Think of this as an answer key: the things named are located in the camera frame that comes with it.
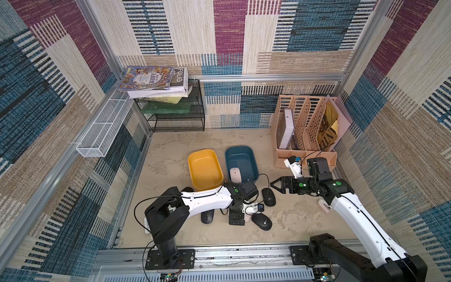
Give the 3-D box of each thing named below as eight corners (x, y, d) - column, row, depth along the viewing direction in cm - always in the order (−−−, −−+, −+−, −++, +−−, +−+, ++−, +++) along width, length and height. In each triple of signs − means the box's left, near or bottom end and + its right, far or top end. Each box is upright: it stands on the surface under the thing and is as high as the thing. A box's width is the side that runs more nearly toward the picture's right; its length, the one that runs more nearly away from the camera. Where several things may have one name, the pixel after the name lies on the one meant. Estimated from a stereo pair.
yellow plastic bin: (195, 193, 93) (193, 188, 89) (188, 158, 108) (186, 152, 104) (225, 185, 96) (224, 180, 92) (214, 152, 111) (213, 146, 107)
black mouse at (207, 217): (200, 223, 85) (200, 222, 83) (202, 211, 88) (201, 209, 87) (214, 223, 85) (213, 221, 83) (214, 211, 88) (214, 209, 87)
